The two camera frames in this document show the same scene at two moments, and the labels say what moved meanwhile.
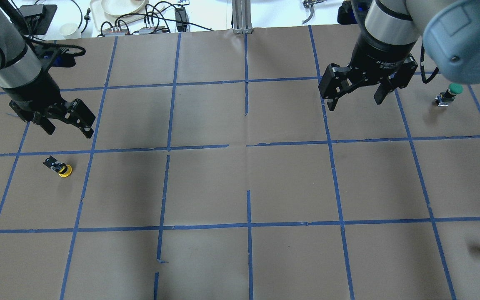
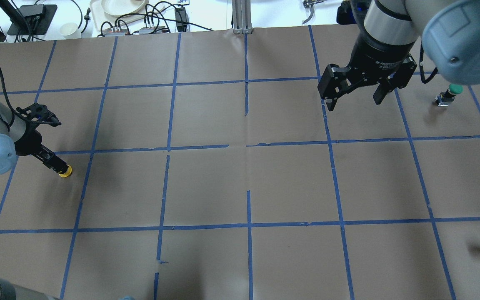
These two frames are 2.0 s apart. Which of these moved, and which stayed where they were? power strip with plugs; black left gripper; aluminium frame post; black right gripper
Moved: black left gripper
Stayed: power strip with plugs; aluminium frame post; black right gripper
